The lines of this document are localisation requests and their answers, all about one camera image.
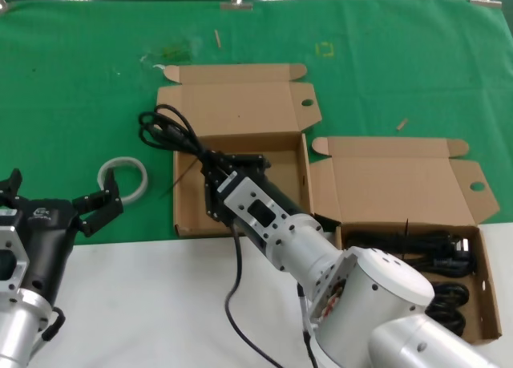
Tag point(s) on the open cardboard box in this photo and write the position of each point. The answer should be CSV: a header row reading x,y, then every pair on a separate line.
x,y
401,175
240,103

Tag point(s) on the white paper scrap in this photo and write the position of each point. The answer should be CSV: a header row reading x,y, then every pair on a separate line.
x,y
159,66

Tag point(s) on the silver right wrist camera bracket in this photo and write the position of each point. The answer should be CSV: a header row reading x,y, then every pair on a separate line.
x,y
240,197

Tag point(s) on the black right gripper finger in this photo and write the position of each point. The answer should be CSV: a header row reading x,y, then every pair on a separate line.
x,y
214,201
248,162

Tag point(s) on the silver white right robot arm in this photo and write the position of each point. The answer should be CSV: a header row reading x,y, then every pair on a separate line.
x,y
380,288

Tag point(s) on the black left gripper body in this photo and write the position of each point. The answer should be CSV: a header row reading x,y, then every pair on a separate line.
x,y
48,239

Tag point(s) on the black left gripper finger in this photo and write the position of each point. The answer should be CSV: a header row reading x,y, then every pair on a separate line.
x,y
10,187
100,208

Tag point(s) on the white tape roll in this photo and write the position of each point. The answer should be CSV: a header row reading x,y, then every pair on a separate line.
x,y
140,171

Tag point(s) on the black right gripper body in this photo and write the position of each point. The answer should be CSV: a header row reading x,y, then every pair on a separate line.
x,y
282,193

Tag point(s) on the small wooden stick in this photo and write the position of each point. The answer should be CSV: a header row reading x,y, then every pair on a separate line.
x,y
217,38
402,124

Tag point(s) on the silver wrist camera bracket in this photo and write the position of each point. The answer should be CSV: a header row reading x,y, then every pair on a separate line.
x,y
16,235
240,197

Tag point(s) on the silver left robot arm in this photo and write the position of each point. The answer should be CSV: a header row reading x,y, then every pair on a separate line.
x,y
20,328

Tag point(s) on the green table cloth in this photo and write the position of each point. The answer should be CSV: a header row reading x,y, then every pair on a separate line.
x,y
80,103

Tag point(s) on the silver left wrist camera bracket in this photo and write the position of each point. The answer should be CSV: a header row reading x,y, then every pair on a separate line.
x,y
16,235

